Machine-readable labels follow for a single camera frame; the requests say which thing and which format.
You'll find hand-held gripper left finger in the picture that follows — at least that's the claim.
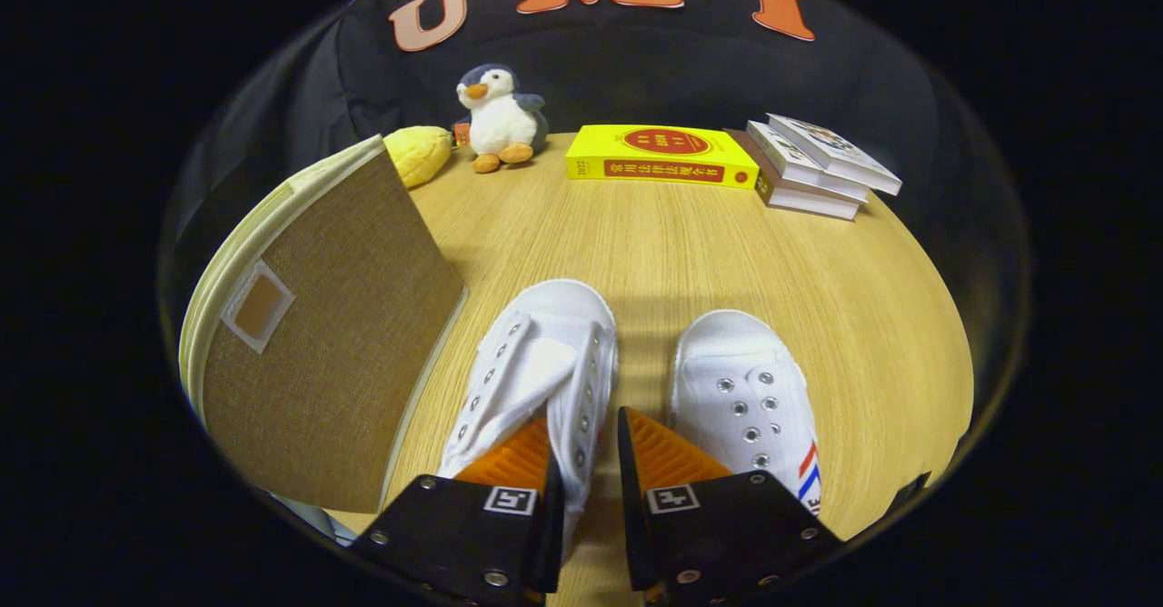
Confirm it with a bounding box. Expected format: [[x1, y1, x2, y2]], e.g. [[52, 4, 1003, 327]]
[[350, 416, 566, 607]]

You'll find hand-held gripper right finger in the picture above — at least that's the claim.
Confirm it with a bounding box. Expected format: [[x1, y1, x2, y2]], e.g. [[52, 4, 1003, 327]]
[[618, 405, 844, 607]]

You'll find white canvas shoe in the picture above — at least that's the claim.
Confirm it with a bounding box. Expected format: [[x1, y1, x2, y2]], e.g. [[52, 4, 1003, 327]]
[[436, 278, 621, 558], [668, 309, 823, 517]]

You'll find beige fabric storage box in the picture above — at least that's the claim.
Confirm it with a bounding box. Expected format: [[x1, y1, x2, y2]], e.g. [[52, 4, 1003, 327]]
[[179, 134, 469, 514]]

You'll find brown cover book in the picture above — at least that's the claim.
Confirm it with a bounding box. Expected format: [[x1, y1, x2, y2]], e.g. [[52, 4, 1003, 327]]
[[727, 128, 861, 221]]

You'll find yellow book with red label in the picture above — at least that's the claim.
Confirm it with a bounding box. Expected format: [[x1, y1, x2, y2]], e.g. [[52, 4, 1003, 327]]
[[565, 124, 760, 191]]

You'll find white illustrated book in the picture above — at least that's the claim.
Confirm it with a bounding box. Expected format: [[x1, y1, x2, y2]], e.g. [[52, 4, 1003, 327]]
[[747, 120, 870, 204], [768, 114, 903, 196]]

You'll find yellow plush fruit toy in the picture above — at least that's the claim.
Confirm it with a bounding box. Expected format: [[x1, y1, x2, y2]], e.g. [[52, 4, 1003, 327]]
[[383, 125, 453, 190]]

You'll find penguin plush toy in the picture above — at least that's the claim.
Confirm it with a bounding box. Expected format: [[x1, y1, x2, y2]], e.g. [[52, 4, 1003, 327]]
[[454, 64, 549, 174]]

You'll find black backdrop cloth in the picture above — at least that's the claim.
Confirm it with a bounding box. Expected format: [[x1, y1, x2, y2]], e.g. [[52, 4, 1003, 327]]
[[173, 0, 1000, 254]]

